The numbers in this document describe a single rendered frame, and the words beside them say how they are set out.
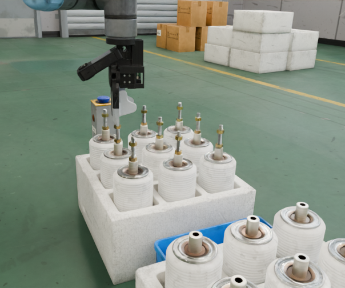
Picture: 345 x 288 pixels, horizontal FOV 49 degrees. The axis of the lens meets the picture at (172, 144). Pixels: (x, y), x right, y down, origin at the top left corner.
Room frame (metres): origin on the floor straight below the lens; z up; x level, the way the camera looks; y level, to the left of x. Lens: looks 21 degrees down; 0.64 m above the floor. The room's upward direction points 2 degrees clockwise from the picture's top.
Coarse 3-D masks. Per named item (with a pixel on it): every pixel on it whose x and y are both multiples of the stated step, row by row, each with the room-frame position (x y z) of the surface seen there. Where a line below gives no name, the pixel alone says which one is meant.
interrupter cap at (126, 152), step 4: (112, 148) 0.94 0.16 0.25; (124, 148) 0.95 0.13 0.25; (104, 152) 0.91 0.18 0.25; (108, 152) 0.92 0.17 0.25; (112, 152) 0.92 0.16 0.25; (124, 152) 0.93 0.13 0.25; (128, 152) 0.92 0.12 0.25; (108, 156) 0.89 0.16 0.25; (112, 156) 0.89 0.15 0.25; (116, 156) 0.90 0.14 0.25; (120, 156) 0.90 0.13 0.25; (124, 156) 0.90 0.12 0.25; (128, 156) 0.89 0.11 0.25
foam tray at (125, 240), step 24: (96, 192) 0.84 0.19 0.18; (240, 192) 0.86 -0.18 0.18; (96, 216) 0.84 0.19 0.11; (120, 216) 0.73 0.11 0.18; (144, 216) 0.74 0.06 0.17; (168, 216) 0.77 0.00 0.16; (192, 216) 0.80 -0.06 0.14; (216, 216) 0.83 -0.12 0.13; (240, 216) 0.86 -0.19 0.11; (96, 240) 0.85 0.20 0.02; (120, 240) 0.72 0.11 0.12; (144, 240) 0.74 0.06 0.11; (120, 264) 0.72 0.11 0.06; (144, 264) 0.74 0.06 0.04
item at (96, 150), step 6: (90, 144) 1.00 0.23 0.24; (96, 144) 0.99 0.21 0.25; (102, 144) 0.98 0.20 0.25; (108, 144) 0.98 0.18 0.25; (90, 150) 1.00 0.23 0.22; (96, 150) 0.98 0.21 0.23; (102, 150) 0.98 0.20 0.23; (90, 156) 1.00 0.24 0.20; (96, 156) 0.98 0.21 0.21; (90, 162) 1.00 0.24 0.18; (96, 162) 0.98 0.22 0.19; (96, 168) 0.98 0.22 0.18
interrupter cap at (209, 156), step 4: (208, 152) 0.94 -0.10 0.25; (212, 152) 0.94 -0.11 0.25; (204, 156) 0.91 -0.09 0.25; (208, 156) 0.92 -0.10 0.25; (212, 156) 0.92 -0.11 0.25; (224, 156) 0.92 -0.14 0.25; (228, 156) 0.92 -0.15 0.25; (208, 160) 0.89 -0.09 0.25; (212, 160) 0.89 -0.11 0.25; (216, 160) 0.89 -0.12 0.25; (220, 160) 0.90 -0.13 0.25; (224, 160) 0.89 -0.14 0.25; (228, 160) 0.89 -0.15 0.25
